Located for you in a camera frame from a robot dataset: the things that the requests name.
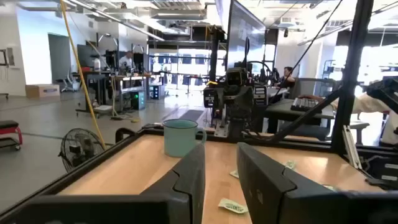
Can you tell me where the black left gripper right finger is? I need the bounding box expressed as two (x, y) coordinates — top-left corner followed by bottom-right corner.
(236, 142), (343, 224)

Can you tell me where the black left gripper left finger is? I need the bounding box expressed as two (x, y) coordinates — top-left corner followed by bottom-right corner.
(139, 143), (206, 224)

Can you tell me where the dark desk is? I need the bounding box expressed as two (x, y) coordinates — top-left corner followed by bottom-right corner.
(266, 98), (335, 134)

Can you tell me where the dark floor mat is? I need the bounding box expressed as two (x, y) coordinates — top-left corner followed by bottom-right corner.
(178, 109), (205, 122)

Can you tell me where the teal enamel mug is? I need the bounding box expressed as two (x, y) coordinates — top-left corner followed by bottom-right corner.
(162, 119), (207, 158)

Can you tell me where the person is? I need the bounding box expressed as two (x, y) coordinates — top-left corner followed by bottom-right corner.
(119, 50), (135, 70)
(298, 92), (398, 147)
(269, 66), (296, 103)

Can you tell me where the black keyboard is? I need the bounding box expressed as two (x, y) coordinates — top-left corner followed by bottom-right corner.
(290, 96), (324, 113)

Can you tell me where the large dark screen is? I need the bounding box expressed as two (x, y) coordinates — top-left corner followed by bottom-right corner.
(225, 0), (267, 71)

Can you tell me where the black computer tower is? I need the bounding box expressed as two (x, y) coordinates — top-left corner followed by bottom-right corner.
(149, 83), (165, 100)

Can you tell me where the white flat bar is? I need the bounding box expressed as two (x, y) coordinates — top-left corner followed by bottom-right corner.
(341, 124), (363, 170)

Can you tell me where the computer tower with green light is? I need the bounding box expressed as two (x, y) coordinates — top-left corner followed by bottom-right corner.
(130, 90), (146, 110)

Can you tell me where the black floor fan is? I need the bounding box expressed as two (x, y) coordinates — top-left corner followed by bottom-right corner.
(58, 128), (106, 174)

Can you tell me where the cardboard box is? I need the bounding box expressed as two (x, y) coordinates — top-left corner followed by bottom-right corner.
(25, 83), (61, 100)

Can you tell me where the red rolling stool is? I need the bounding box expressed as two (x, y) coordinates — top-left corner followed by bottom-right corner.
(0, 120), (24, 151)

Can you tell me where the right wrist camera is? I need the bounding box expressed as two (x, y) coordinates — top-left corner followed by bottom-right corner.
(226, 67), (248, 86)

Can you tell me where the black screen stand post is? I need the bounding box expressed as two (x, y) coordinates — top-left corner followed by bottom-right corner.
(208, 26), (227, 83)

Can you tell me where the black frame handle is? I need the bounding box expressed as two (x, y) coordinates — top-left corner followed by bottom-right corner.
(114, 127), (136, 144)

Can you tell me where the thin black hanging cable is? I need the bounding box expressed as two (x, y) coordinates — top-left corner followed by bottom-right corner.
(278, 0), (345, 93)

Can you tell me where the yellow cable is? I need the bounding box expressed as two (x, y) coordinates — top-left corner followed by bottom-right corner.
(58, 0), (108, 151)

